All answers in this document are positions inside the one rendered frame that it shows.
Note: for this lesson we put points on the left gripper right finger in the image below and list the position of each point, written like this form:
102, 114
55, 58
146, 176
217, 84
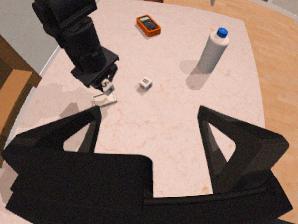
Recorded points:
257, 149

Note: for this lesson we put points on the white bottle with blue cap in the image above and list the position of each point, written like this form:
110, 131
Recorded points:
216, 44

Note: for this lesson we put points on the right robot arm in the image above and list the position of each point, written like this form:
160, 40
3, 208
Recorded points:
70, 15

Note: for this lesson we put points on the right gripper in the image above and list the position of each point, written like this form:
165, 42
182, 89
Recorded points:
97, 66

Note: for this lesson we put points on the white cube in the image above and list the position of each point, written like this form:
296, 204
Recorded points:
108, 87
145, 83

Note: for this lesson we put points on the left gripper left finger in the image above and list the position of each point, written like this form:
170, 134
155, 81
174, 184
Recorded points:
53, 135

